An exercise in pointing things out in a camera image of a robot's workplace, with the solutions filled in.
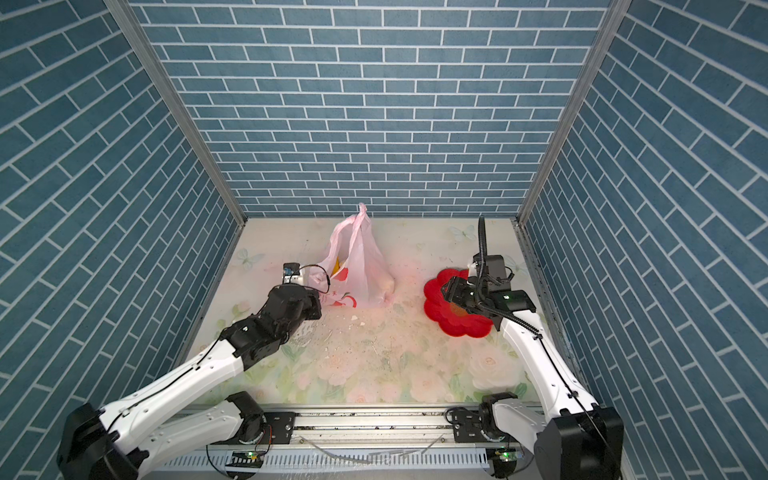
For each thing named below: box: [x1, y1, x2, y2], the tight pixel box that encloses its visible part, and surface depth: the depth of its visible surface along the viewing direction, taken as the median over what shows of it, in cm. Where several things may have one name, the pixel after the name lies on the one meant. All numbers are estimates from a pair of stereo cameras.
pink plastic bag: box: [307, 203, 397, 310], surface depth 81 cm
